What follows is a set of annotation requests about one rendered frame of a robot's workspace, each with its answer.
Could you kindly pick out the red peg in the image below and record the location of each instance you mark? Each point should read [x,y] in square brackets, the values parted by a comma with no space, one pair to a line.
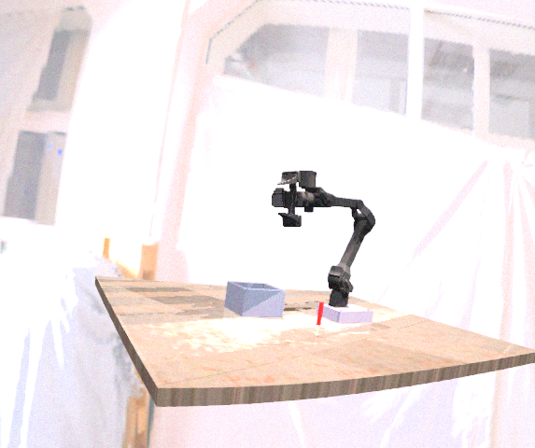
[320,311]

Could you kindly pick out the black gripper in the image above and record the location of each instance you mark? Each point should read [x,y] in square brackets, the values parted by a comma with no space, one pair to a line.
[295,198]

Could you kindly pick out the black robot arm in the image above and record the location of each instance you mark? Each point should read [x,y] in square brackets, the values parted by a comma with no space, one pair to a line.
[338,275]

